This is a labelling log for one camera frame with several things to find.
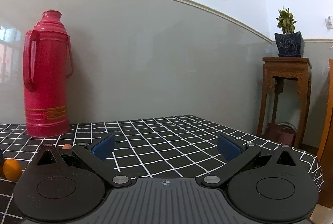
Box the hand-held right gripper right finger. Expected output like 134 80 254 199
201 134 298 185

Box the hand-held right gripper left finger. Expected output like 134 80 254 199
35 134 132 187

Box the orange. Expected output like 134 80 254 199
2 158 22 181

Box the dark red bag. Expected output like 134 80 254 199
265 123 297 148

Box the black white checkered tablecloth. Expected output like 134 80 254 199
0 114 325 214

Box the red thermos flask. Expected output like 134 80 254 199
22 10 75 139

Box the light wooden furniture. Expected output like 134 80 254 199
316 59 333 209

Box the carved wooden plant stand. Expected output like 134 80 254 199
256 57 312 149

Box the dark blue flower pot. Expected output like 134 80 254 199
274 31 305 58

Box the green potted plant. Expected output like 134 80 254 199
276 7 297 35

